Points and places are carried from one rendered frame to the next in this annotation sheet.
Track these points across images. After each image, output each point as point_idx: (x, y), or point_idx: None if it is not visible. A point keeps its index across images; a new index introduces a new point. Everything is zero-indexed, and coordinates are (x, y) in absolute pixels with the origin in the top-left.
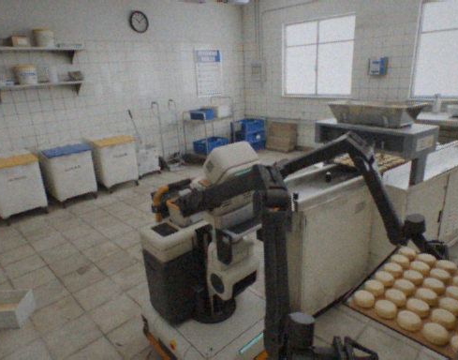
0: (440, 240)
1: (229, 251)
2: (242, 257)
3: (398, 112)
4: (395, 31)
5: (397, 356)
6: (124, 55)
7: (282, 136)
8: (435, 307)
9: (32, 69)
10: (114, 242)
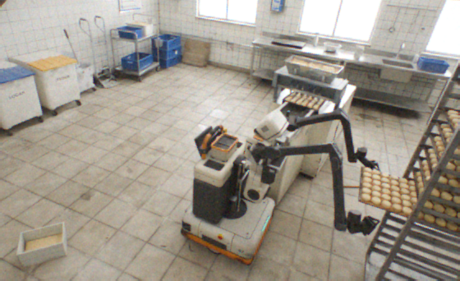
0: (374, 160)
1: (273, 177)
2: None
3: (333, 75)
4: None
5: (327, 214)
6: None
7: (197, 52)
8: (390, 195)
9: None
10: (98, 166)
